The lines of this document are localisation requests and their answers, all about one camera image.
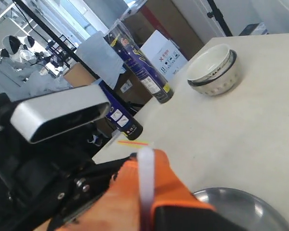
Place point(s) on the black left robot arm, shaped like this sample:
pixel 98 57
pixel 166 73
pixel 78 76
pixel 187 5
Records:
pixel 0 120

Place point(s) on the white cardboard box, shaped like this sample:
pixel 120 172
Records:
pixel 164 55

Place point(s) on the tall dark blue canister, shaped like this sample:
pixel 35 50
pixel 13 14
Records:
pixel 122 42

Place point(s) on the brown cardboard box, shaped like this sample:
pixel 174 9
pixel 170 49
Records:
pixel 164 16

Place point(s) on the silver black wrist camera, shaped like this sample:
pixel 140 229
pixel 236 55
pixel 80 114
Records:
pixel 46 116

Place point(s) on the pink straw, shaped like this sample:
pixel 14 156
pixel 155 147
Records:
pixel 146 173

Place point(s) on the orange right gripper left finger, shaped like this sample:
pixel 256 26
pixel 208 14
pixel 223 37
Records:
pixel 116 210

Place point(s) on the white ceramic bowl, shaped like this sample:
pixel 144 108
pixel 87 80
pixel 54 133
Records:
pixel 215 71

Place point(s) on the round stainless steel plate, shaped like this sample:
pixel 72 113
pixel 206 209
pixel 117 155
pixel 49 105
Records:
pixel 243 209

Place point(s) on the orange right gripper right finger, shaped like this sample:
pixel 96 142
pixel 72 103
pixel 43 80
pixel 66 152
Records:
pixel 175 208

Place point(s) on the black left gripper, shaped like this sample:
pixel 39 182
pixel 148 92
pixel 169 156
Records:
pixel 53 180

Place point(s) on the black tripod pole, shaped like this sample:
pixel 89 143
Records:
pixel 44 27

